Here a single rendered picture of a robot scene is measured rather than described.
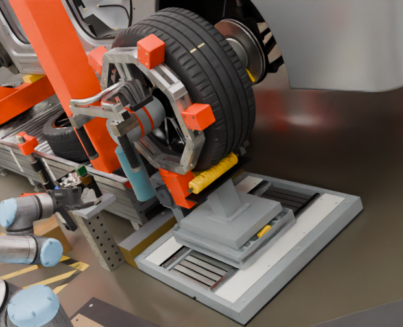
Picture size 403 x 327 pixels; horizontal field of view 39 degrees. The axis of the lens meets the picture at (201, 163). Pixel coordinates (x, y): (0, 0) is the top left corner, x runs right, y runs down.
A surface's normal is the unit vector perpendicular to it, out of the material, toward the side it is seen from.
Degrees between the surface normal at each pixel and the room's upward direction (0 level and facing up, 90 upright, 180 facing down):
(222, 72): 73
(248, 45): 90
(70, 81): 90
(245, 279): 0
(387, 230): 0
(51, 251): 95
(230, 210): 90
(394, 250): 0
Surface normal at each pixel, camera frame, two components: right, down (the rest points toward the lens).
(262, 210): -0.34, -0.84
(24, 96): 0.61, 0.14
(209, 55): 0.36, -0.30
